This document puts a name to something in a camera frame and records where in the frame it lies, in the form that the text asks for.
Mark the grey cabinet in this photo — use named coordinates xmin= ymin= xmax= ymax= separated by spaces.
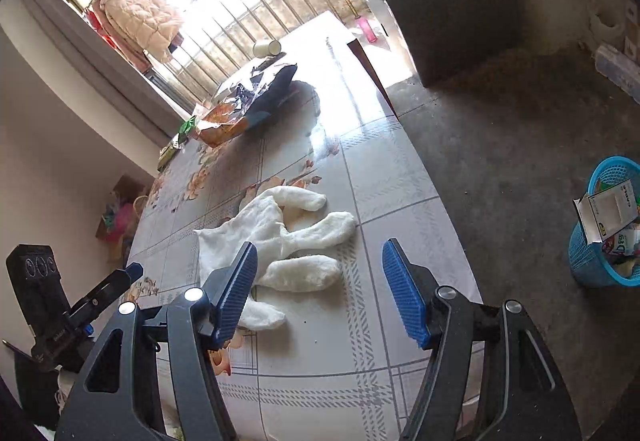
xmin=387 ymin=0 xmax=543 ymax=89

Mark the white rubber glove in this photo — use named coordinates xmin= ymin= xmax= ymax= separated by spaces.
xmin=194 ymin=186 xmax=357 ymax=333

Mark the orange blue chips bag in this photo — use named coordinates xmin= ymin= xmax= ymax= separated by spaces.
xmin=192 ymin=63 xmax=301 ymax=149

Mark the wicker basket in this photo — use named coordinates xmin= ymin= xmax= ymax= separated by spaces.
xmin=95 ymin=176 xmax=151 ymax=262

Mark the toilet paper pack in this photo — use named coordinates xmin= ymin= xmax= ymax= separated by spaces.
xmin=595 ymin=43 xmax=640 ymax=94

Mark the white plastic bag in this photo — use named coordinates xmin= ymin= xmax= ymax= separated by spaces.
xmin=587 ymin=3 xmax=628 ymax=44

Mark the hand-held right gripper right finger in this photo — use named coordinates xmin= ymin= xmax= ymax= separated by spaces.
xmin=382 ymin=238 xmax=583 ymax=441

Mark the pink quilted jacket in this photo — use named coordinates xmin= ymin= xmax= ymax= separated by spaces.
xmin=92 ymin=0 xmax=186 ymax=64

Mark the white cable box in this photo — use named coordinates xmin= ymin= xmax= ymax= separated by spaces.
xmin=572 ymin=181 xmax=640 ymax=244

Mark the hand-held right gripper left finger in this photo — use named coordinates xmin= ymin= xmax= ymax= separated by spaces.
xmin=54 ymin=242 xmax=258 ymax=441

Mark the blue mesh wastebasket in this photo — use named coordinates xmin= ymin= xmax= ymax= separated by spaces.
xmin=567 ymin=156 xmax=640 ymax=289

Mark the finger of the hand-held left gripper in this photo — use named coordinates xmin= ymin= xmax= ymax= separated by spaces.
xmin=70 ymin=263 xmax=144 ymax=326

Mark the person's left forearm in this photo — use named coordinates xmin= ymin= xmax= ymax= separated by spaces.
xmin=0 ymin=346 xmax=68 ymax=432

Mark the paper cup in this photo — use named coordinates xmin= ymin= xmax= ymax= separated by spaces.
xmin=252 ymin=39 xmax=281 ymax=59

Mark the pink bottle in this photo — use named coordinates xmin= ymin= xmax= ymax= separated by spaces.
xmin=355 ymin=16 xmax=378 ymax=42

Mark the white cabinet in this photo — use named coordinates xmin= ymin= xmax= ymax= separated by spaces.
xmin=360 ymin=0 xmax=401 ymax=39

